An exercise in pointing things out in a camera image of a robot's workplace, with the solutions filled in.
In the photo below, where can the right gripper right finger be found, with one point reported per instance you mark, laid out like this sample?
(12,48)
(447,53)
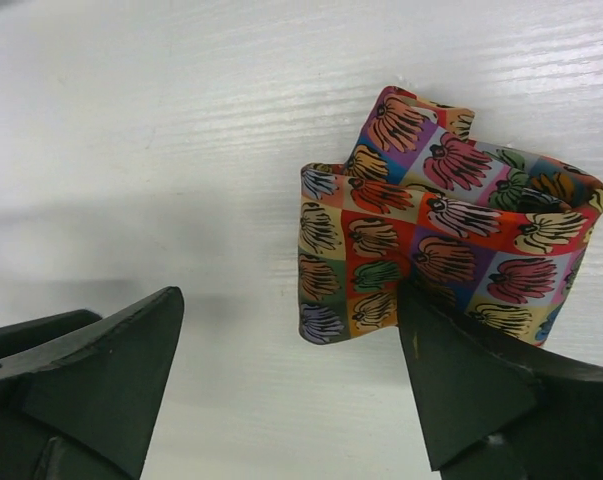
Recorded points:
(493,407)

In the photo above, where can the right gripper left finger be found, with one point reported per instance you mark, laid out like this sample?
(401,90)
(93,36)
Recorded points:
(80,393)

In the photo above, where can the colourful squares patterned tie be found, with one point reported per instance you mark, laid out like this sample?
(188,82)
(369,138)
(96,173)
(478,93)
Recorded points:
(492,232)

